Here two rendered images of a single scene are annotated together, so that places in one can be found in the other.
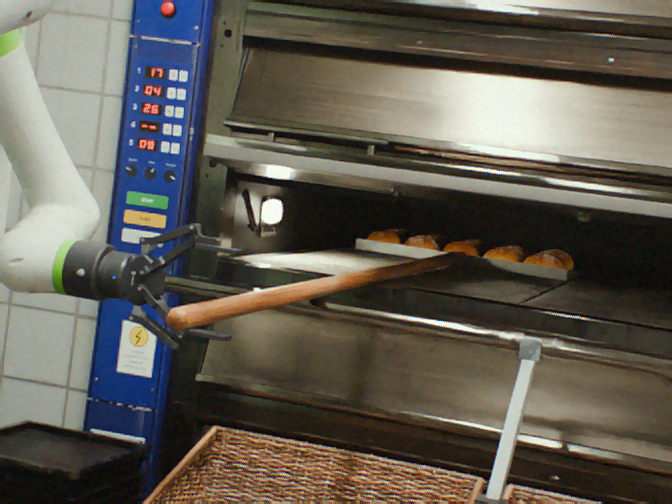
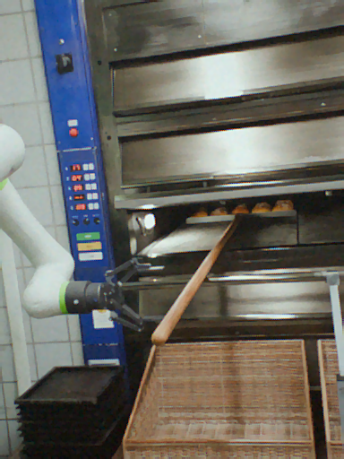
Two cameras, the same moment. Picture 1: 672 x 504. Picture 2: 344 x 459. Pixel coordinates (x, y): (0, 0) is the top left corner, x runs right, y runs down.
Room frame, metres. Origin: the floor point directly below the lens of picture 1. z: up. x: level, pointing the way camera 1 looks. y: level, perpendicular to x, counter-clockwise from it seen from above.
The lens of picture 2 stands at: (0.57, 0.21, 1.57)
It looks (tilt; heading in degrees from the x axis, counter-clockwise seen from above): 8 degrees down; 357
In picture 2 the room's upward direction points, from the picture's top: 6 degrees counter-clockwise
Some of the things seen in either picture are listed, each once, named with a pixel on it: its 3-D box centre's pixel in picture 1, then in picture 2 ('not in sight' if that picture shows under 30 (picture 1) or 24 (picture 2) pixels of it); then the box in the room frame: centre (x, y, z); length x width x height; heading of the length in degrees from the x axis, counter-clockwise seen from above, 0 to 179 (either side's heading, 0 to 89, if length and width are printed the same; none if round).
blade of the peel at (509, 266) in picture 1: (471, 255); (243, 212); (3.60, -0.35, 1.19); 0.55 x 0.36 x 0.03; 74
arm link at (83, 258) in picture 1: (94, 271); (81, 297); (2.17, 0.38, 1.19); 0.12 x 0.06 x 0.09; 164
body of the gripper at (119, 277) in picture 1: (135, 278); (107, 296); (2.14, 0.32, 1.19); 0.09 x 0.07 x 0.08; 74
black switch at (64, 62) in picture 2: not in sight; (61, 55); (2.71, 0.40, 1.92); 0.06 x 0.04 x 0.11; 74
